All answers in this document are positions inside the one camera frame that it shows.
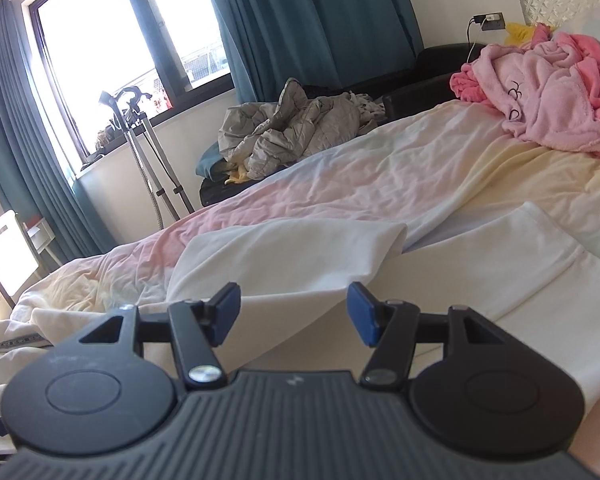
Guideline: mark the pink fleece robe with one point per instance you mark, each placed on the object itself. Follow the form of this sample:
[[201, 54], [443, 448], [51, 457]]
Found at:
[[550, 95]]

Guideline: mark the blue curtain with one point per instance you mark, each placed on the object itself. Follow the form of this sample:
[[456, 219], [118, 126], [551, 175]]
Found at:
[[320, 25], [30, 160]]

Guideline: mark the metal crutches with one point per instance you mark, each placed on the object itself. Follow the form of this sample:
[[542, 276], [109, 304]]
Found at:
[[150, 160]]

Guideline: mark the yellow plush toy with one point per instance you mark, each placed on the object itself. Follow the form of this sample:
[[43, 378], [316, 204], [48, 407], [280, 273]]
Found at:
[[522, 32]]

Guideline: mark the black sofa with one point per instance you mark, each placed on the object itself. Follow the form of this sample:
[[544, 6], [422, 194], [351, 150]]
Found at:
[[430, 70]]

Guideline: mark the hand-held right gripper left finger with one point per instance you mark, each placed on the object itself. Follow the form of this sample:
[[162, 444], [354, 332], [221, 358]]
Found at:
[[226, 310]]

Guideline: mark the teal cushion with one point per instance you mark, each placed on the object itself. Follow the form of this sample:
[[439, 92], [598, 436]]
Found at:
[[209, 162]]

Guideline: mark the cream pants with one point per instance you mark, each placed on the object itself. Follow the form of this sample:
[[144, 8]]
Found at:
[[290, 265]]

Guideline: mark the pale pillow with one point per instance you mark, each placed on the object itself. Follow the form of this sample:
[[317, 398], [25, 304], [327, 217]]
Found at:
[[587, 22]]

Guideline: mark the bed with pastel sheet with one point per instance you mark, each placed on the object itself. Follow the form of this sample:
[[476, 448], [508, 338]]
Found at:
[[370, 170]]

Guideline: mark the small white side table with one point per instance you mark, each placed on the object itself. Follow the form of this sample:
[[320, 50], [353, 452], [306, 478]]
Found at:
[[42, 237]]

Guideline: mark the white backed chair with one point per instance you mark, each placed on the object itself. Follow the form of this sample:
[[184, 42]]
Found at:
[[5, 255]]

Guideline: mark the dark framed window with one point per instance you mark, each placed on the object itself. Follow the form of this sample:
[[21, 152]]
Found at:
[[95, 50]]

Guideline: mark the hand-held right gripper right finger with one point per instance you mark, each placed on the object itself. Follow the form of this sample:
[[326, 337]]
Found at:
[[360, 312]]

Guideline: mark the wall socket with charger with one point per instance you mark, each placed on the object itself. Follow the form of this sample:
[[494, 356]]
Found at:
[[491, 21]]

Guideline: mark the grey quilted jacket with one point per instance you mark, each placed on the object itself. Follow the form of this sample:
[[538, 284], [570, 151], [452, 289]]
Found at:
[[300, 125]]

